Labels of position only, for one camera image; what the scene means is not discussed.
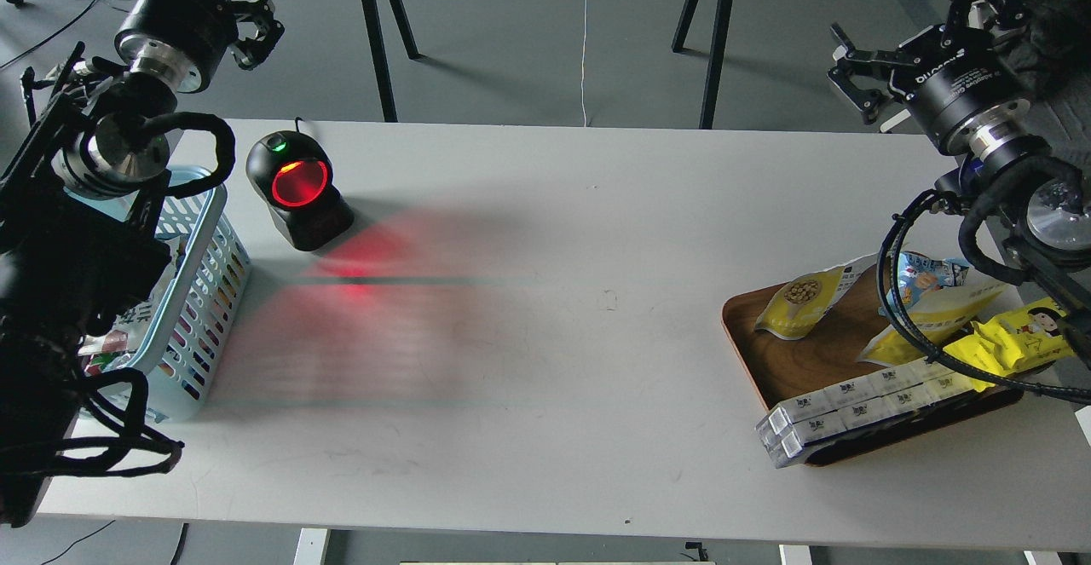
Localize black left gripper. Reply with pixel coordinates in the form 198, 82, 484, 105
113, 0, 285, 94

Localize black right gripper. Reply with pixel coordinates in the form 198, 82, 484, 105
828, 0, 1031, 156

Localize yellow white snack pouch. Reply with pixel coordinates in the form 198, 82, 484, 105
856, 280, 1009, 366
753, 253, 877, 341

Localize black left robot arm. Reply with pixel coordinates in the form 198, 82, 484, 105
1, 0, 284, 528

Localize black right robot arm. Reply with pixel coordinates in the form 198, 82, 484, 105
828, 0, 1088, 362

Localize blue snack bag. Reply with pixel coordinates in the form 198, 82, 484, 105
885, 251, 972, 309

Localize yellow cartoon snack bag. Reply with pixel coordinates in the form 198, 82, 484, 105
944, 297, 1075, 378

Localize snack packs in basket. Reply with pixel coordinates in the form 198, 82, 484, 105
77, 233, 188, 376

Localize light blue plastic basket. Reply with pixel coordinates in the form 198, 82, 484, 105
101, 187, 251, 423

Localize long white snack box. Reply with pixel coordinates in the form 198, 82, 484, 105
754, 359, 975, 468

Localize black barcode scanner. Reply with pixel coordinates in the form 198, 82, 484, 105
245, 116, 355, 253

